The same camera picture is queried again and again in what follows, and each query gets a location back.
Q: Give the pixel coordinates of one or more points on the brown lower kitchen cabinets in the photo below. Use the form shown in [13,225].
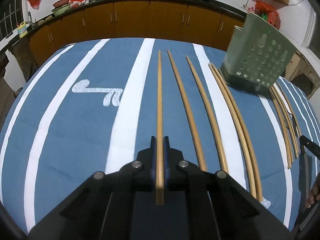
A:
[140,18]

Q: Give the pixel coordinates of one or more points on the red packages on side table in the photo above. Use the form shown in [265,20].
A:
[268,13]

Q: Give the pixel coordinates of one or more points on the green perforated utensil holder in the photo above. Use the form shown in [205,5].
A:
[256,56]

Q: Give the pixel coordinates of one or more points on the yellow detergent bottle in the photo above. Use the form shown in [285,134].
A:
[22,29]

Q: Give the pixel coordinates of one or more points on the blue white striped tablecloth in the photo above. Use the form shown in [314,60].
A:
[92,107]

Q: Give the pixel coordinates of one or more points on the kitchen faucet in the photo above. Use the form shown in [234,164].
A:
[30,19]

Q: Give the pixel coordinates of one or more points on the green basin on counter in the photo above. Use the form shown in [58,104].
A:
[61,10]

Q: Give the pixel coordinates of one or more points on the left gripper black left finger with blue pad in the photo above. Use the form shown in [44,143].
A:
[137,175]

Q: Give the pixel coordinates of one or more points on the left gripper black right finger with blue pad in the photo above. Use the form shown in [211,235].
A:
[182,175]

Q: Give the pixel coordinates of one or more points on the wooden chopstick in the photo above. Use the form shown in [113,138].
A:
[160,177]
[240,122]
[288,122]
[291,111]
[234,144]
[190,117]
[211,118]

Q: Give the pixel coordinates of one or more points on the person's hand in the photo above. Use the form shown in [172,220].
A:
[313,195]

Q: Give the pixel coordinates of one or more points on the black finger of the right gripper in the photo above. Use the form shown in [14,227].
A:
[310,145]

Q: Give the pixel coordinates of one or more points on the red bowl on counter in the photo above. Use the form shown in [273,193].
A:
[60,3]

